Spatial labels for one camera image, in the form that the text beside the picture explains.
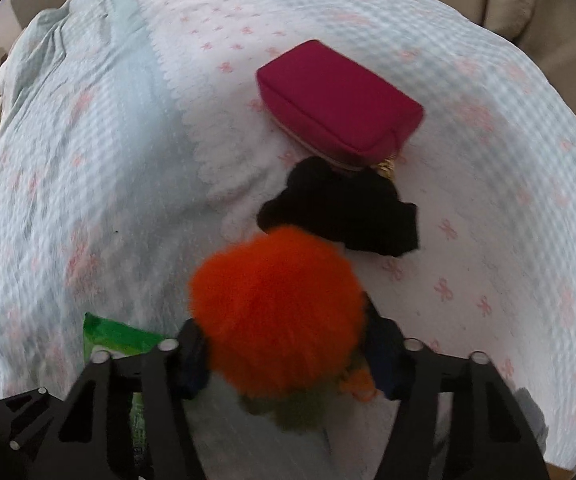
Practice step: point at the green packet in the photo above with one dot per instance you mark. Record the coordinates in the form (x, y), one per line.
(112, 335)

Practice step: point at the beige headboard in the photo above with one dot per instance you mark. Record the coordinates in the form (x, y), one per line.
(32, 7)

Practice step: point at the grey sock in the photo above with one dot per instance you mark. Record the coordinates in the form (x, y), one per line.
(533, 415)

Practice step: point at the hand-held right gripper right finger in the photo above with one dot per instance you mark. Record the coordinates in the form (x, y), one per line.
(385, 360)

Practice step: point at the orange fluffy pom-pom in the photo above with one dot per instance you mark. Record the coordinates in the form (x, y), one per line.
(278, 310)

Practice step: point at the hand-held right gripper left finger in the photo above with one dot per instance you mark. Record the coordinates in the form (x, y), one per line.
(192, 366)

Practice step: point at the magenta zip pouch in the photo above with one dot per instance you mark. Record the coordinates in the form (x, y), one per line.
(340, 100)

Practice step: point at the black cloth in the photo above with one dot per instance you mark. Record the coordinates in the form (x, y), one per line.
(348, 210)

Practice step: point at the checkered bow-print blanket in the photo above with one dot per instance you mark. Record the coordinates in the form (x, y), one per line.
(117, 160)

